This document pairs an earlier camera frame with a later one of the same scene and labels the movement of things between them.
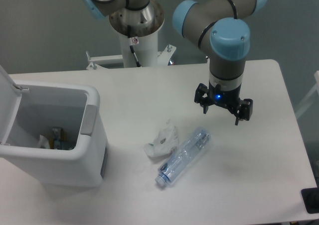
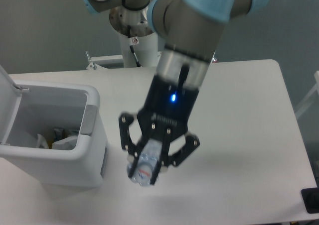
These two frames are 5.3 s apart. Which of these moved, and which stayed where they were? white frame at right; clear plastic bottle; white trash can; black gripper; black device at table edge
Moved: clear plastic bottle; black gripper
Stayed: white frame at right; black device at table edge; white trash can
